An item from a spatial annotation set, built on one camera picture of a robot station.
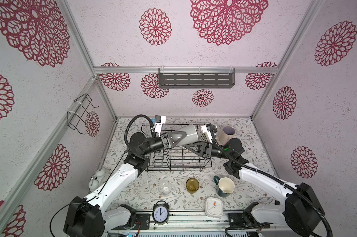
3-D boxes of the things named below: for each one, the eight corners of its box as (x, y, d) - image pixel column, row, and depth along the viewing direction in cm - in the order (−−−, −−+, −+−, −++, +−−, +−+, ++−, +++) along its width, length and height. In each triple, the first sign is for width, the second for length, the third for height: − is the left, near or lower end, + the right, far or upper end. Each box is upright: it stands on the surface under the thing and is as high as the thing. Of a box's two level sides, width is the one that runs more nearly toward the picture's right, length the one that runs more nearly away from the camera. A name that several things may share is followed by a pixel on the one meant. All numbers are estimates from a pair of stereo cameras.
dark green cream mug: (220, 200, 83) (225, 194, 74) (211, 182, 89) (214, 175, 80) (231, 195, 84) (237, 188, 75) (221, 178, 90) (226, 170, 82)
